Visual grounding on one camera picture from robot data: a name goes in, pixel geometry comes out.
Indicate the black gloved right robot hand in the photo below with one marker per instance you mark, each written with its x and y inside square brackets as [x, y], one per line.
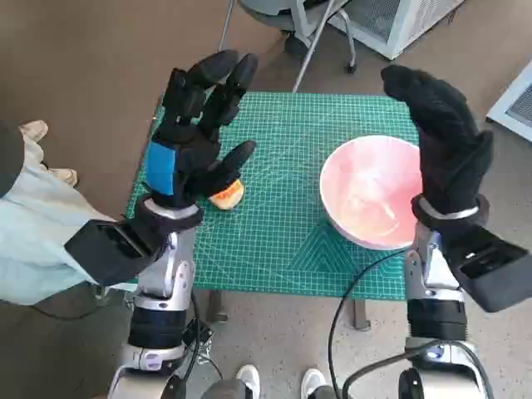
[449, 145]

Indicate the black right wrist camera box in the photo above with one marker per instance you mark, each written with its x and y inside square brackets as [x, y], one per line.
[490, 270]

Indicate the white shoe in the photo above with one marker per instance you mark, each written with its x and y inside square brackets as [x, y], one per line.
[312, 378]
[248, 376]

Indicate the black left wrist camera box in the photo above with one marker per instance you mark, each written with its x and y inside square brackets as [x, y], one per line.
[112, 253]

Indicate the pink bowl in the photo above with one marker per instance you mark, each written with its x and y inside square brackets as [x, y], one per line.
[365, 187]

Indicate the white appliance with large grille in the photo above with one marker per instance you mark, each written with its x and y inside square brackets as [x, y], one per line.
[390, 21]

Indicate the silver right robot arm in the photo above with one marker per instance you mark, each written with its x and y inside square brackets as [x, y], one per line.
[436, 316]

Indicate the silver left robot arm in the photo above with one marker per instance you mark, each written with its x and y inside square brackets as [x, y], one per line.
[160, 316]

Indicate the green cutting mat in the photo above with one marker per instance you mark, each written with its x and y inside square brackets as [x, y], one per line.
[282, 166]

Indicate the long toasted toy bread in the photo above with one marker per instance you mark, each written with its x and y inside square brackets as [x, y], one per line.
[230, 199]

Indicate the grey office chair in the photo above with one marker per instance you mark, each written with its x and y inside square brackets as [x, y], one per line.
[307, 21]

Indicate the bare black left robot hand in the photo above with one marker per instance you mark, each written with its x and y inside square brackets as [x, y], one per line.
[195, 149]

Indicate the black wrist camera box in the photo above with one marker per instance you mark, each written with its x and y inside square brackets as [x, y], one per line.
[490, 270]
[112, 253]

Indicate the white appliance with small grille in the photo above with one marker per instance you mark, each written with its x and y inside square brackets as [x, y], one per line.
[515, 108]

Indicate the black metal bar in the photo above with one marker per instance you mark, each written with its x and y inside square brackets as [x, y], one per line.
[203, 332]

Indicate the dark table leg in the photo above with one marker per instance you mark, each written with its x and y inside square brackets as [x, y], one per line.
[361, 313]
[217, 305]

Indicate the grey leg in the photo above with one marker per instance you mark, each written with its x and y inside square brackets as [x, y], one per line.
[226, 390]
[324, 392]

